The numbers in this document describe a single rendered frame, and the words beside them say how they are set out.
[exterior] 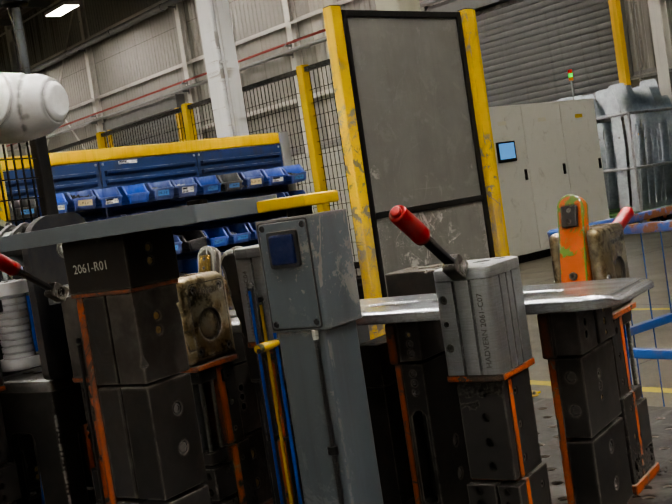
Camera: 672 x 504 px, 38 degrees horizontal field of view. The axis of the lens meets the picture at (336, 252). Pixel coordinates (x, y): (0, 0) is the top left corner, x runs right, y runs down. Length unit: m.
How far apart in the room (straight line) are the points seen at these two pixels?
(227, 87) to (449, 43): 1.96
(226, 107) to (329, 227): 5.56
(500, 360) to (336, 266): 0.21
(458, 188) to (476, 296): 3.89
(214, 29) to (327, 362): 5.69
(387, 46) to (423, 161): 0.57
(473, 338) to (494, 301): 0.05
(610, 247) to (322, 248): 0.54
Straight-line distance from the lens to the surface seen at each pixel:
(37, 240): 1.15
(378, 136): 4.57
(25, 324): 1.49
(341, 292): 0.97
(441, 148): 4.86
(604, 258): 1.35
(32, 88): 1.73
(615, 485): 1.27
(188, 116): 7.28
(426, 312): 1.20
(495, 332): 1.04
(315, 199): 0.96
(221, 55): 6.57
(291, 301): 0.96
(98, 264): 1.13
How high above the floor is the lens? 1.15
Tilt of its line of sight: 3 degrees down
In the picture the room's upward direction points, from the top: 9 degrees counter-clockwise
